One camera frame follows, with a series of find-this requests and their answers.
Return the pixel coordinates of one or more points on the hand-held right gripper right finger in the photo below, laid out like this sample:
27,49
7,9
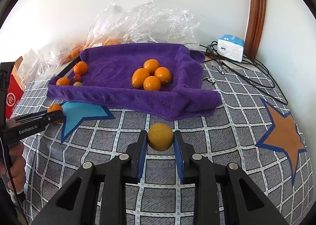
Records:
179,156

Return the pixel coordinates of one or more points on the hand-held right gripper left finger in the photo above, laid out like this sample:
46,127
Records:
142,156

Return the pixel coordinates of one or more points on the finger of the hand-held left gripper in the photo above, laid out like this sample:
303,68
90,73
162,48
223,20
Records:
53,117
29,115

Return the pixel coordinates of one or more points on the small orange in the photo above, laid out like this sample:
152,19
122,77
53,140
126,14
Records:
55,108
151,83
151,66
163,75
139,77

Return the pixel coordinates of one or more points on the yellow dimpled citrus fruit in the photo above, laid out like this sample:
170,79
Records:
160,137

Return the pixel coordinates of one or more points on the large orange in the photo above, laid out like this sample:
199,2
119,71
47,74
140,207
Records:
63,81

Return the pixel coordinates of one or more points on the small yellow-green fruit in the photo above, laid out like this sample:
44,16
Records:
77,83

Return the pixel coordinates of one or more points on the small red fruit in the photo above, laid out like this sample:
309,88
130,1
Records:
77,77

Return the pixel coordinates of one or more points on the purple towel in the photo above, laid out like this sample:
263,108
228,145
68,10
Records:
116,92

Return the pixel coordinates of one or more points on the person's left hand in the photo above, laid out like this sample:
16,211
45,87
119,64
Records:
18,165

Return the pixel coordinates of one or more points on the red cardboard box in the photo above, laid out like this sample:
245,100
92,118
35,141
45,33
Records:
13,96

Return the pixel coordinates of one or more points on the white plastic bag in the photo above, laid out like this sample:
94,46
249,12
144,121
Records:
32,67

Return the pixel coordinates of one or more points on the grey checked bedsheet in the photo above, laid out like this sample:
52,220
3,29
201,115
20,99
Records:
222,128

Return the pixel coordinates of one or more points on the medium orange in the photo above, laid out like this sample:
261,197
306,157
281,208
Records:
80,68

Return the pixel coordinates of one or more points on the small clear plastic bag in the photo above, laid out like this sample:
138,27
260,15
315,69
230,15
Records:
56,59

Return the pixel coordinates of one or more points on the white and blue box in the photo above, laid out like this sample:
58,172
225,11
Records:
230,47

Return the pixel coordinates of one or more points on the large clear plastic bag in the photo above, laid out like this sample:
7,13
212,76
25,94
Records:
148,20

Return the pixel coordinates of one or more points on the brown wooden door frame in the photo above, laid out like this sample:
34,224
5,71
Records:
256,13

